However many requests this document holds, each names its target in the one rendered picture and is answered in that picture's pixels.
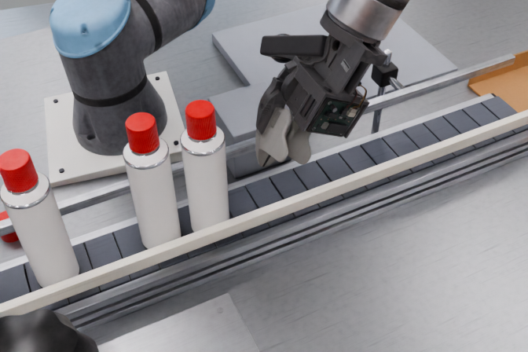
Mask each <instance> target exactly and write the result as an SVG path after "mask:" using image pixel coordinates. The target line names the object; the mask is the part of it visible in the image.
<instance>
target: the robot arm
mask: <svg viewBox="0 0 528 352"><path fill-rule="evenodd" d="M408 2H409V0H328V3H327V5H326V7H327V10H325V12H324V14H323V16H322V18H321V20H320V24H321V26H322V27H323V28H324V29H325V30H326V31H327V32H328V33H329V35H328V36H327V35H288V34H279V35H264V36H263V37H262V42H261V47H260V53H261V54H262V55H264V56H268V57H272V59H274V60H275V61H276V62H278V63H282V64H284V66H285V67H284V68H283V69H282V70H281V72H280V73H279V75H278V76H277V77H273V80H272V82H271V83H270V85H269V87H268V88H267V89H266V91H265V93H264V94H263V95H262V98H261V100H260V102H259V105H258V114H257V119H256V128H257V129H256V136H255V151H256V156H257V160H258V164H259V166H260V167H267V166H269V165H270V164H271V163H273V162H275V161H276V160H277V161H278V162H281V163H282V162H284V161H285V160H286V158H287V156H289V157H290V158H292V159H293V160H294V161H296V162H297V163H299V164H302V165H303V164H306V163H308V161H309V160H310V157H311V150H310V143H309V136H310V134H311V133H316V134H326V135H331V136H336V137H345V138H348V136H349V135H350V132H351V131H352V130H353V128H354V127H355V125H356V124H357V122H358V120H359V119H360V118H361V116H362V114H363V113H364V111H365V109H366V108H367V107H368V106H369V104H370V102H369V101H368V100H367V99H366V98H365V97H366V95H367V90H366V89H365V88H364V87H363V86H362V85H361V80H362V78H363V77H364V75H365V73H366V72H367V71H368V69H369V67H370V65H371V64H374V65H377V66H380V67H382V65H383V63H384V62H385V60H386V59H387V57H388V56H387V55H386V54H385V53H384V52H383V51H382V50H381V49H380V48H379V45H380V43H381V41H382V40H385V38H386V37H387V35H388V34H389V32H390V31H391V28H392V27H393V26H394V24H395V22H396V21H397V19H398V18H399V17H400V15H401V13H402V11H403V10H404V8H405V7H406V5H407V4H408ZM214 5H215V0H56V1H55V3H54V4H53V7H52V9H51V10H50V16H49V25H50V27H51V31H52V33H53V44H54V45H55V48H56V49H57V51H58V53H59V55H60V59H61V62H62V64H63V66H64V70H65V73H66V76H67V78H68V81H69V84H70V87H71V91H72V93H73V96H74V103H73V116H72V126H73V130H74V132H75V136H76V138H77V141H78V143H79V144H80V145H81V146H82V147H83V148H84V149H85V150H87V151H89V152H92V153H95V154H98V155H102V156H121V155H122V154H123V149H124V147H125V146H126V145H127V144H128V143H129V141H128V137H127V130H126V126H125V122H126V120H127V119H128V117H129V116H131V115H133V114H134V113H138V112H147V113H149V114H151V115H152V116H154V117H155V119H156V126H157V131H158V136H160V135H161V134H162V133H163V131H164V129H165V127H166V125H167V111H166V108H165V104H164V102H163V99H162V98H161V96H160V95H159V94H158V92H157V91H156V89H155V88H154V86H153V85H152V84H151V83H150V81H149V79H148V78H147V75H146V71H145V65H144V59H145V58H146V57H148V56H150V55H151V54H153V53H155V52H156V51H157V50H159V49H160V48H162V47H164V46H165V45H166V44H168V43H169V42H171V41H173V40H174V39H176V38H177V37H179V36H180V35H182V34H184V33H185V32H187V31H190V30H192V29H193V28H195V27H196V26H197V25H198V24H199V23H200V22H201V21H202V20H204V19H205V18H206V17H207V16H208V15H209V14H210V13H211V11H212V9H213V8H214ZM285 63H286V64H285ZM357 86H361V87H363V88H364V89H365V95H364V96H363V95H362V94H361V93H360V92H359V91H358V89H357ZM285 105H287V106H288V107H289V108H290V110H288V109H286V108H284V107H285ZM355 117H356V118H355ZM351 123H352V124H351Z"/></svg>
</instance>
